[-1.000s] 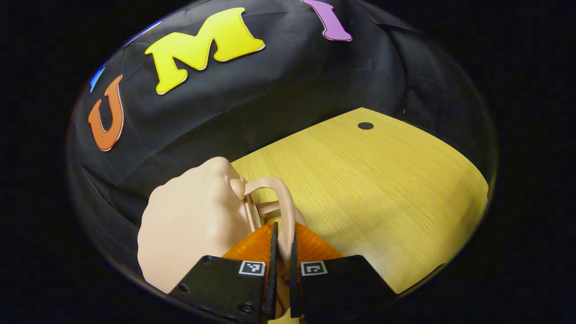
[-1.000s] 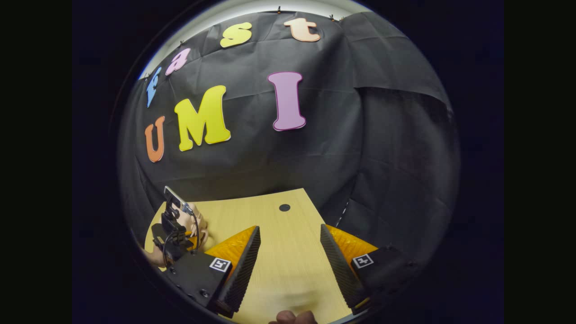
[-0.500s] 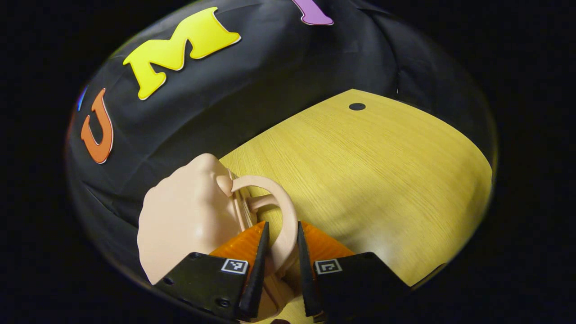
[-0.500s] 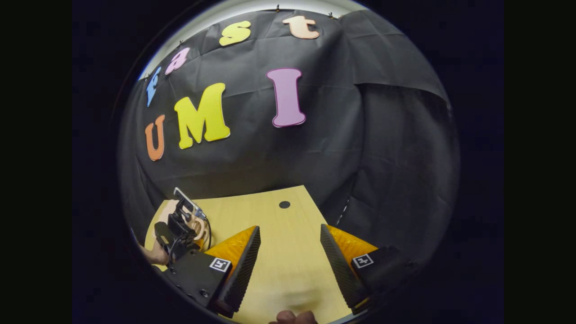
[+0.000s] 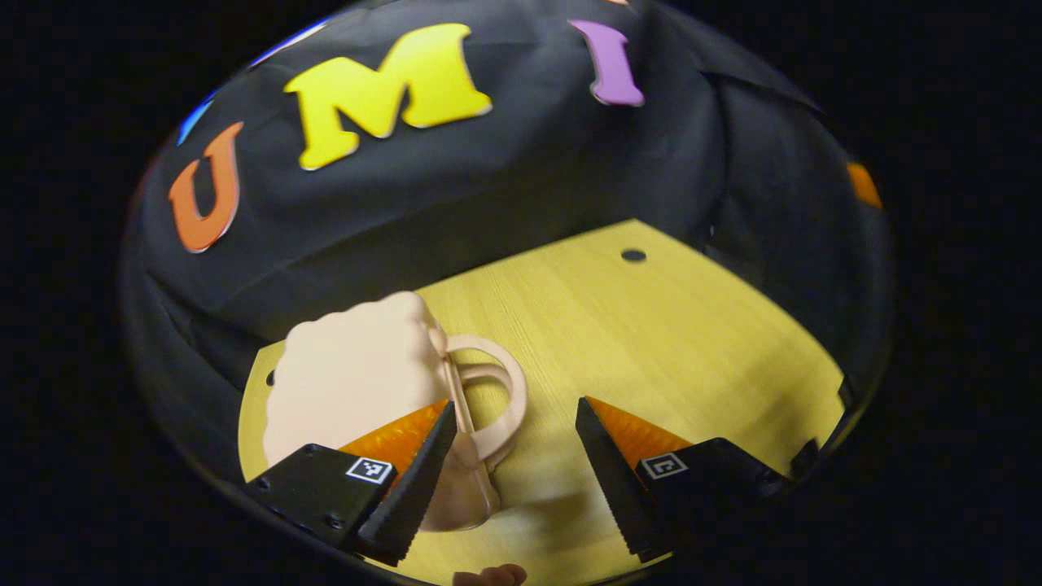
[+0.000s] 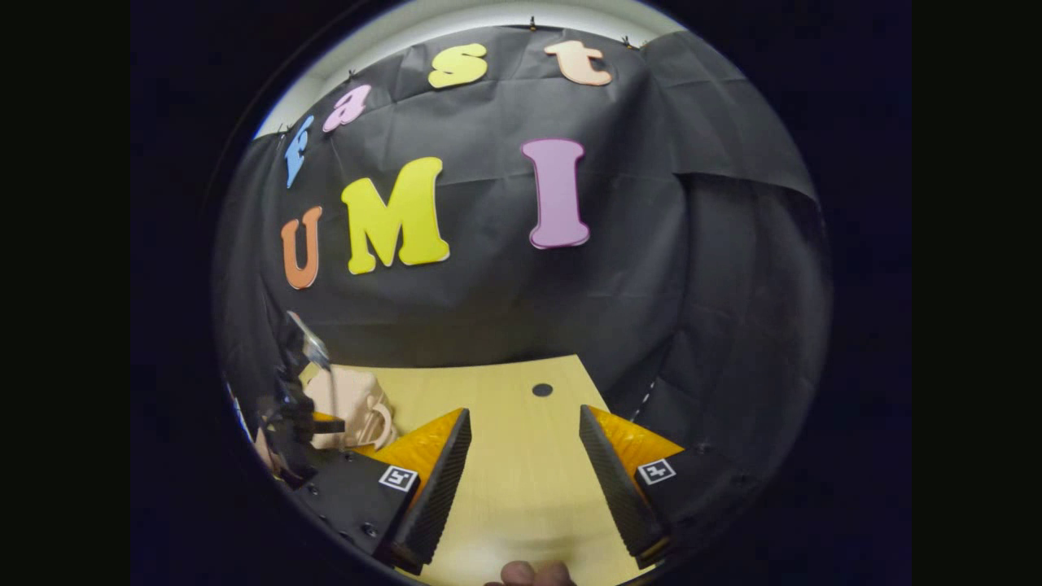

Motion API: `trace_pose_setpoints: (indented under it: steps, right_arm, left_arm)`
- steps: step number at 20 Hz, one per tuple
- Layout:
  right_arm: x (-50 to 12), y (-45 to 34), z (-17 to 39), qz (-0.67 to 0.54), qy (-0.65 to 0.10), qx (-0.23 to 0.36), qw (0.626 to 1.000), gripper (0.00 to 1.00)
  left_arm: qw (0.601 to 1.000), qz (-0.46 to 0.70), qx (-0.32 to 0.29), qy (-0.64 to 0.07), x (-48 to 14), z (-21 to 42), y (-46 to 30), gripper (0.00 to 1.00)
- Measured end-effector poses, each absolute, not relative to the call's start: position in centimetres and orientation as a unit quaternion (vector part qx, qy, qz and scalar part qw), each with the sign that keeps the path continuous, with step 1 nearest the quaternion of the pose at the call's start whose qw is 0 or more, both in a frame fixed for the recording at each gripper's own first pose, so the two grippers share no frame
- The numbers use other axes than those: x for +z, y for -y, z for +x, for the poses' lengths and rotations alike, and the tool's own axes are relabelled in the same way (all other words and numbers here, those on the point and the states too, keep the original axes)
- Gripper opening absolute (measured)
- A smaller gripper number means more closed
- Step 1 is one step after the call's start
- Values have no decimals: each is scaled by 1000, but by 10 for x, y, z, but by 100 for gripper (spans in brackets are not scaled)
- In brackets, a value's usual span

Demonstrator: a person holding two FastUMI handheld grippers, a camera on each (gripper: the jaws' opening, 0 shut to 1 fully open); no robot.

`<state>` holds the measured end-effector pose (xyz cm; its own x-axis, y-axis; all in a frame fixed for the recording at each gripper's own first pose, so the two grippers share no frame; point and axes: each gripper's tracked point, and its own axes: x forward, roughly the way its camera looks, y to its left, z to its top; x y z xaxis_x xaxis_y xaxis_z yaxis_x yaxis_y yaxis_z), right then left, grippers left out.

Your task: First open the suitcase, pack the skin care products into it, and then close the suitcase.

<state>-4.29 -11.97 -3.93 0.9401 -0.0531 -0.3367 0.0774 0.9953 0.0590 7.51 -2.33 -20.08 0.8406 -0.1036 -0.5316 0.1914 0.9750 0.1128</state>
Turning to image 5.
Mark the beige pink suitcase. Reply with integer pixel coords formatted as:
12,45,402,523
262,291,529,532

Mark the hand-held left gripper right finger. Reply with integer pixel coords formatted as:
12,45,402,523
575,396,790,564

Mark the black backdrop cloth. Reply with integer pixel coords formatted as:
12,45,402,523
122,0,892,457

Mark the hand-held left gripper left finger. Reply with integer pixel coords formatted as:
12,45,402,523
244,399,458,568

